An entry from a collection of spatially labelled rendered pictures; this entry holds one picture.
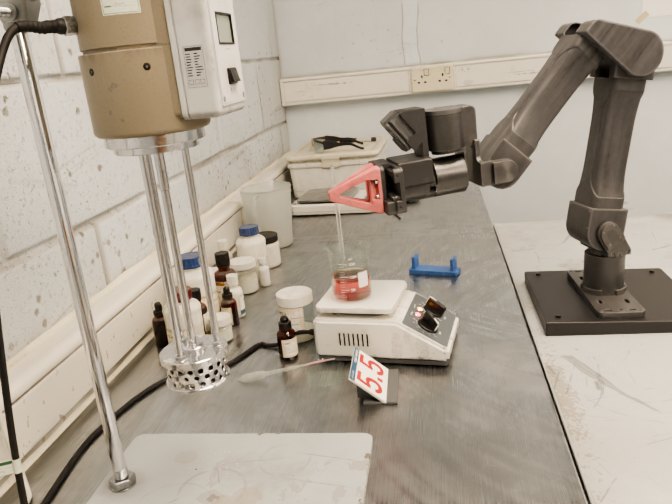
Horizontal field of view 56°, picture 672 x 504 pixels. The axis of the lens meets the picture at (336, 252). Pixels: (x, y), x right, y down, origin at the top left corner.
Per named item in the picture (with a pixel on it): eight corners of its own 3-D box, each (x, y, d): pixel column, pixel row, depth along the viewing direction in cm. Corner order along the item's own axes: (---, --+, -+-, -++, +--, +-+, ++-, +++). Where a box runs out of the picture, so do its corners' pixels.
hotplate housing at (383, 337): (459, 330, 102) (457, 283, 100) (449, 369, 90) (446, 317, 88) (328, 326, 109) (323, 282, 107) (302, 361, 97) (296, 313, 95)
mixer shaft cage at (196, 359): (240, 361, 68) (202, 124, 60) (220, 394, 61) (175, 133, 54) (179, 363, 69) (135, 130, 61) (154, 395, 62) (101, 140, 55)
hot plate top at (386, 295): (408, 285, 102) (408, 279, 102) (393, 315, 91) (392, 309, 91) (336, 284, 105) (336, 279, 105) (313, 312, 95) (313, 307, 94)
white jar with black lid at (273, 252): (278, 269, 142) (274, 238, 140) (248, 270, 143) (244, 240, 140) (283, 259, 148) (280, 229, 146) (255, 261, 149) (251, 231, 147)
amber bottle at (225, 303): (234, 320, 116) (228, 282, 113) (243, 324, 113) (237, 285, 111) (220, 325, 114) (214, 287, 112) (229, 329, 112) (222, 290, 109)
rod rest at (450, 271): (461, 271, 128) (460, 254, 127) (456, 277, 126) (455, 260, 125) (414, 268, 133) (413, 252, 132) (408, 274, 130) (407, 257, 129)
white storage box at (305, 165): (391, 173, 237) (388, 134, 233) (381, 196, 203) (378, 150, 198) (310, 179, 243) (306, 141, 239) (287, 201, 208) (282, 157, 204)
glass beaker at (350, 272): (376, 290, 99) (372, 238, 97) (371, 306, 93) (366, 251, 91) (333, 291, 101) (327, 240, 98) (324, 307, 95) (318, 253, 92)
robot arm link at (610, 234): (601, 224, 96) (635, 219, 97) (571, 211, 105) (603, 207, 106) (599, 263, 98) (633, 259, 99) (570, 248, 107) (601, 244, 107)
